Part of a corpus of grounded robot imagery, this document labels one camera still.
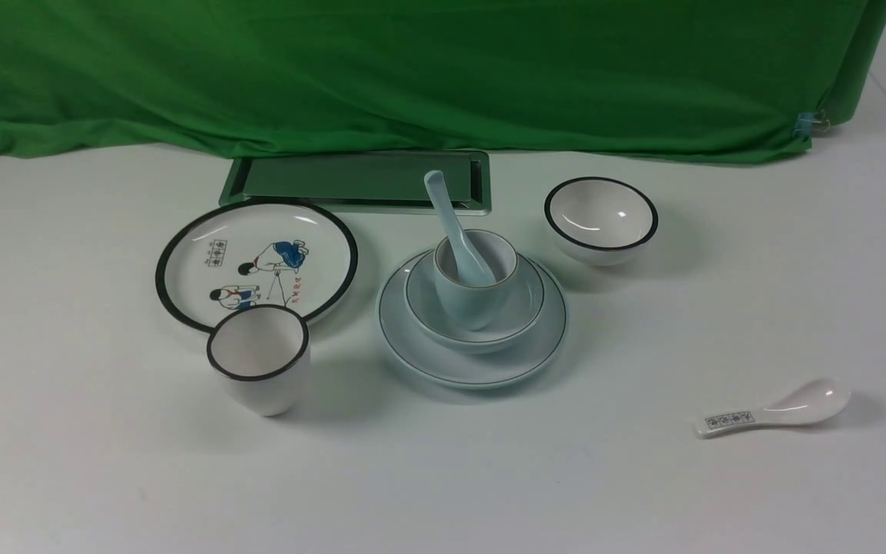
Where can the pale blue ceramic spoon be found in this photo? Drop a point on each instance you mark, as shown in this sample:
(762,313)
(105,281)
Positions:
(454,227)

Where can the metal table cable hatch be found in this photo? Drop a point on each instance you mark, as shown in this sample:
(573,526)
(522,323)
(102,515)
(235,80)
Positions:
(374,182)

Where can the white ceramic spoon with print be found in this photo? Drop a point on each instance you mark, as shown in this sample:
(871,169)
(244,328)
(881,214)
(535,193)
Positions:
(813,403)

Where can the black-rimmed white cup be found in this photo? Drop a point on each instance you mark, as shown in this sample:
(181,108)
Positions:
(264,356)

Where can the blue binder clip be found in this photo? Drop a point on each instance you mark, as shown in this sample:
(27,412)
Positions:
(810,124)

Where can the pale blue plate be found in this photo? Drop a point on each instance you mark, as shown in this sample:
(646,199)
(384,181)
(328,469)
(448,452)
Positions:
(408,348)

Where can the black-rimmed white bowl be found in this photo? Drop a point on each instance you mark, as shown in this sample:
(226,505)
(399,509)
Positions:
(600,221)

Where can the green backdrop cloth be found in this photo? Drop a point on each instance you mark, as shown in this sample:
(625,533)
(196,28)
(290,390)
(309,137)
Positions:
(693,81)

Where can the black-rimmed illustrated white plate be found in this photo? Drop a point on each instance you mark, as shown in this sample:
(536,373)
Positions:
(252,253)

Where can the pale blue bowl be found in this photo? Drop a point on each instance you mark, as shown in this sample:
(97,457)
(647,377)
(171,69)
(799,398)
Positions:
(512,320)

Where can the pale blue cup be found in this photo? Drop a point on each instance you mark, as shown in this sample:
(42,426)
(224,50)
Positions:
(472,293)

